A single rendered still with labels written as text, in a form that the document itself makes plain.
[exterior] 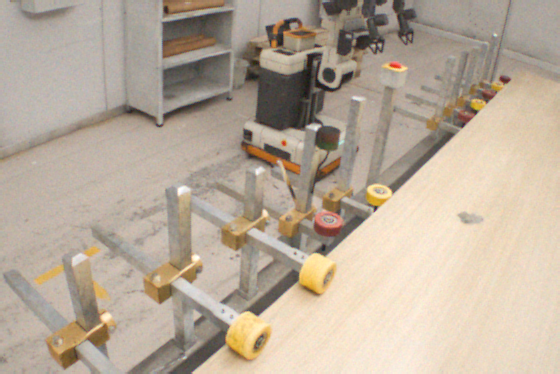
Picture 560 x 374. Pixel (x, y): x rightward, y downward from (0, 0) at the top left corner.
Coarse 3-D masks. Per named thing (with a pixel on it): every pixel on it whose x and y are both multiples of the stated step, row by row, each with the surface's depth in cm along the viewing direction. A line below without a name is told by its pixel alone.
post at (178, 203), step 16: (176, 192) 93; (176, 208) 94; (176, 224) 96; (176, 240) 98; (176, 256) 101; (176, 304) 109; (176, 320) 112; (192, 320) 113; (176, 336) 115; (192, 336) 116
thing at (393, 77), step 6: (384, 66) 163; (390, 66) 163; (384, 72) 164; (390, 72) 162; (396, 72) 161; (402, 72) 162; (384, 78) 164; (390, 78) 163; (396, 78) 162; (402, 78) 164; (384, 84) 165; (390, 84) 164; (396, 84) 163; (402, 84) 166
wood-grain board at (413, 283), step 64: (512, 128) 216; (448, 192) 156; (512, 192) 161; (384, 256) 124; (448, 256) 126; (512, 256) 128; (320, 320) 103; (384, 320) 104; (448, 320) 105; (512, 320) 106
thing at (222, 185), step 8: (216, 184) 156; (224, 184) 155; (232, 184) 155; (224, 192) 155; (232, 192) 153; (240, 192) 152; (240, 200) 152; (264, 200) 149; (264, 208) 147; (272, 208) 146; (280, 208) 146; (272, 216) 146; (280, 216) 144; (304, 224) 140; (312, 224) 140; (304, 232) 141; (312, 232) 139; (320, 240) 138; (328, 240) 136
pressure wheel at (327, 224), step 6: (318, 216) 136; (324, 216) 137; (330, 216) 137; (336, 216) 137; (318, 222) 133; (324, 222) 134; (330, 222) 134; (336, 222) 134; (318, 228) 134; (324, 228) 132; (330, 228) 132; (336, 228) 133; (324, 234) 133; (330, 234) 133; (336, 234) 134; (324, 246) 140
